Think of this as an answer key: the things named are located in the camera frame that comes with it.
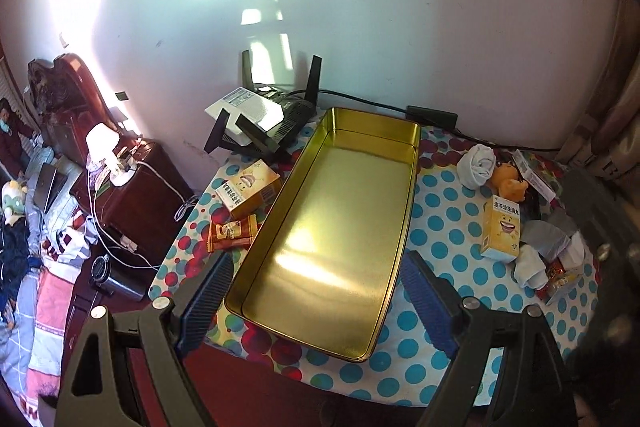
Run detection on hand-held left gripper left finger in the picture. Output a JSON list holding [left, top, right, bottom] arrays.
[[54, 251, 236, 427]]

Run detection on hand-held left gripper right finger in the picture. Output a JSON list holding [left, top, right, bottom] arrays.
[[401, 250, 588, 427]]

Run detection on red snack packet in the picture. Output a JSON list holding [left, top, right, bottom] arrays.
[[537, 232, 586, 305]]

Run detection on grey and white socks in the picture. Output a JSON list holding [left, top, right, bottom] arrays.
[[520, 219, 576, 260]]

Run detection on brown snack packet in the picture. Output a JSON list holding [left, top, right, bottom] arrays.
[[209, 214, 258, 254]]

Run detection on polka dot tablecloth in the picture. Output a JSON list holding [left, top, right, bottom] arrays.
[[147, 122, 601, 408]]

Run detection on black cylindrical device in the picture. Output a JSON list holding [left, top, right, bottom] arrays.
[[90, 254, 148, 303]]

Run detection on yellow medicine box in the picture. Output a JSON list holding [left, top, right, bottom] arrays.
[[480, 195, 523, 264], [215, 159, 282, 220]]

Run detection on pink and white box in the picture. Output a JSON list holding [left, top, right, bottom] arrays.
[[512, 150, 556, 202]]

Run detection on orange plush toy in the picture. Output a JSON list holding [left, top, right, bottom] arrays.
[[489, 162, 531, 202]]

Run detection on gold metal tin tray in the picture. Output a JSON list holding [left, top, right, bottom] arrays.
[[224, 107, 422, 364]]

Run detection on dark wooden nightstand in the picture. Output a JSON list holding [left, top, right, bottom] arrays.
[[70, 139, 196, 268]]

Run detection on white power strip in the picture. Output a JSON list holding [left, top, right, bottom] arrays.
[[107, 147, 143, 186]]

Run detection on patterned bed blanket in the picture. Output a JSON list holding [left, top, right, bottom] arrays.
[[0, 142, 101, 408]]

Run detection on beige curtain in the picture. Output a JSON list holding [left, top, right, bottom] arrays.
[[555, 0, 640, 178]]

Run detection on black power adapter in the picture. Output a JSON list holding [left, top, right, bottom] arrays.
[[406, 105, 458, 126]]

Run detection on white table lamp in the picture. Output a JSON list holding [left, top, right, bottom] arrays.
[[85, 123, 121, 168]]

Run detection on grey laptop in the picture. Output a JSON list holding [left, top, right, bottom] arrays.
[[37, 163, 67, 214]]

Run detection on dark blue clothes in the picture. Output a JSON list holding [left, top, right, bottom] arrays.
[[0, 222, 32, 323]]

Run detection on white box with label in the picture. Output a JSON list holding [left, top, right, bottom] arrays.
[[205, 88, 285, 142]]

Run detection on black router with antennas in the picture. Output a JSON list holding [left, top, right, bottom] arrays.
[[204, 50, 325, 166]]

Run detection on green plush toy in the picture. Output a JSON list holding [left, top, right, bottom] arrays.
[[1, 181, 27, 225]]

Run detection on carved wooden headboard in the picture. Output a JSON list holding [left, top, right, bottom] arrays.
[[27, 53, 126, 168]]

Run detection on white charging cable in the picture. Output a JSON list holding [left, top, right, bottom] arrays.
[[87, 162, 188, 268]]

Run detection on black power cable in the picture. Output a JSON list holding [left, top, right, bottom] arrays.
[[320, 89, 561, 152]]

